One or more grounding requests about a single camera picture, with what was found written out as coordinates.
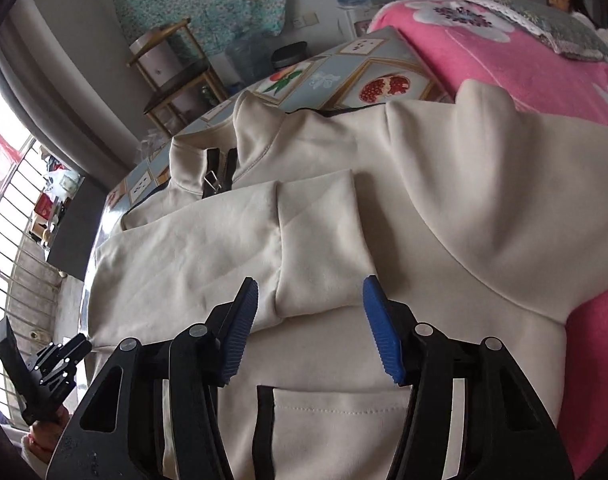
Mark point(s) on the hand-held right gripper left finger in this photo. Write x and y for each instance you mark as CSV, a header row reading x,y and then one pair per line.
x,y
241,330

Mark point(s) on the white cylindrical box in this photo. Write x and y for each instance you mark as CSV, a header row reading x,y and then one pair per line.
x,y
156,60

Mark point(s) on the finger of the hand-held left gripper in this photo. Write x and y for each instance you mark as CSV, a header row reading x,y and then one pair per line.
x,y
64,362

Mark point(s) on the red box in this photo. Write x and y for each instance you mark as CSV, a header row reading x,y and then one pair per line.
x,y
44,205

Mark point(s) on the dark grey board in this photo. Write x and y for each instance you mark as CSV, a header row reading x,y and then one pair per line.
x,y
79,230

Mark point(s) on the empty clear water jug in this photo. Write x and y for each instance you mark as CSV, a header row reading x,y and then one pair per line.
x,y
246,60

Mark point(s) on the grey lace-trimmed pillow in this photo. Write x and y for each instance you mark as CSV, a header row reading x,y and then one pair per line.
x,y
548,30

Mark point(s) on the small white shopping bag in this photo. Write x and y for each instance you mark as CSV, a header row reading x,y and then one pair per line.
x,y
59,180

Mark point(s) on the floral cloth wall hanging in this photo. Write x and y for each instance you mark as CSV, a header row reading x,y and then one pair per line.
x,y
209,0

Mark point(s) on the table with fruit-print cover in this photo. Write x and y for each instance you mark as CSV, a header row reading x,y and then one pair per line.
x,y
334,77

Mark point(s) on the white wall socket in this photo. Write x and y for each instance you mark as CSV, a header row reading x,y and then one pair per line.
x,y
305,21

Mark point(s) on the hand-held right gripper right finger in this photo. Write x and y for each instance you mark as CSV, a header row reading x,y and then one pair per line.
x,y
383,330

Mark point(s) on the cream zip jacket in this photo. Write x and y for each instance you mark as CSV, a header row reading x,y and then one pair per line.
x,y
433,210

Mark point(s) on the metal window railing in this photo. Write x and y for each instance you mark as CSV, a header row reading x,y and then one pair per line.
x,y
14,270

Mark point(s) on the wooden chair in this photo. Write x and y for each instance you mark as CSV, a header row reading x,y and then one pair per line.
x,y
179,87

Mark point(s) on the crumpled white plastic bag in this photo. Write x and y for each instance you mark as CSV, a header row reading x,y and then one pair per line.
x,y
151,145

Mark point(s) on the pink floral blanket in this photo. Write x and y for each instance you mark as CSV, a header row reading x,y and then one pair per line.
x,y
433,50

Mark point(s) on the black round stool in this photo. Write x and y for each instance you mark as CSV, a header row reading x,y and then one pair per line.
x,y
290,55

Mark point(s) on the grey curtain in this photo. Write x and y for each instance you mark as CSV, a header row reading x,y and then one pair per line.
x,y
59,85

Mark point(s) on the person's left forearm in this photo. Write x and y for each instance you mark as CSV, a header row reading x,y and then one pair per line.
x,y
34,462

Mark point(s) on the person's left hand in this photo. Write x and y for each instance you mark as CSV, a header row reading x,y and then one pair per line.
x,y
46,430

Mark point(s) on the white water dispenser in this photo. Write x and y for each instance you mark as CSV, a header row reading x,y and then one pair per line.
x,y
356,20

